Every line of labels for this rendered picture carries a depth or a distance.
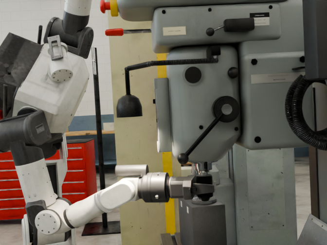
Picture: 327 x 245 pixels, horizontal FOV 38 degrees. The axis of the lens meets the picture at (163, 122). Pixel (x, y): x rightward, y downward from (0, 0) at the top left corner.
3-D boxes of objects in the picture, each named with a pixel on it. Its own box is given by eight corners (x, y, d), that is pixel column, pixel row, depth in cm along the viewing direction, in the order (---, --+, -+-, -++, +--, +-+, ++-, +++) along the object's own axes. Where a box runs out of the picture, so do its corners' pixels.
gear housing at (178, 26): (155, 45, 122) (153, 6, 121) (152, 54, 146) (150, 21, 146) (283, 39, 124) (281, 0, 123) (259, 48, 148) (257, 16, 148)
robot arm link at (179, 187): (190, 175, 131) (148, 175, 134) (191, 209, 132) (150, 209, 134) (195, 167, 143) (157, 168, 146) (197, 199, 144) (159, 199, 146)
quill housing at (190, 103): (174, 166, 126) (168, 45, 124) (169, 156, 146) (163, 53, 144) (245, 162, 127) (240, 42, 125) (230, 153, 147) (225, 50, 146)
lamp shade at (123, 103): (113, 117, 134) (111, 95, 133) (136, 115, 137) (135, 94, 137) (122, 117, 127) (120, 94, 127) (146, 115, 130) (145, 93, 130)
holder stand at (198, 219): (194, 261, 162) (191, 203, 161) (180, 242, 184) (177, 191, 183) (227, 256, 165) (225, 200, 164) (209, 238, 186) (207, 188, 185)
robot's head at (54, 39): (53, 74, 149) (46, 60, 142) (49, 52, 153) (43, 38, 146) (72, 69, 149) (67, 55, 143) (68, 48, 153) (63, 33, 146)
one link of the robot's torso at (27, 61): (-26, 140, 167) (-31, 81, 138) (15, 71, 187) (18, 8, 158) (53, 170, 170) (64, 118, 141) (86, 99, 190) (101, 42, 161)
